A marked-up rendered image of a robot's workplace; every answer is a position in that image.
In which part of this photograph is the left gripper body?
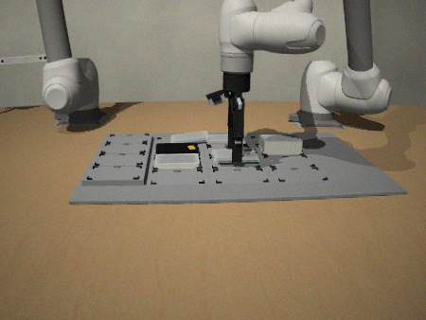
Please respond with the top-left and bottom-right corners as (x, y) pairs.
(222, 72), (251, 111)

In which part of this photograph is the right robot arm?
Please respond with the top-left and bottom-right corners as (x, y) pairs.
(36, 0), (105, 125)

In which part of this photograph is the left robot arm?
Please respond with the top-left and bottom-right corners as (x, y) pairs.
(219, 0), (392, 128)

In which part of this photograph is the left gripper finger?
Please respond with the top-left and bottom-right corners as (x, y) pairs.
(229, 98), (245, 163)
(227, 94), (233, 149)

